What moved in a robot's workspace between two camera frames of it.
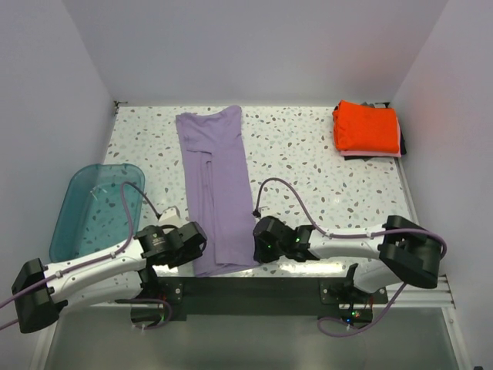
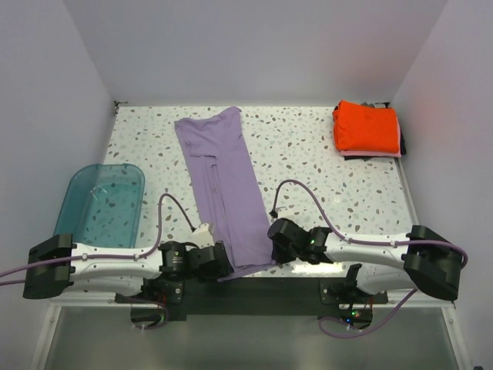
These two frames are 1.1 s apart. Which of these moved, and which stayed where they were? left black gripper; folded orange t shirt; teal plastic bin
Moved: left black gripper
Stayed: folded orange t shirt; teal plastic bin
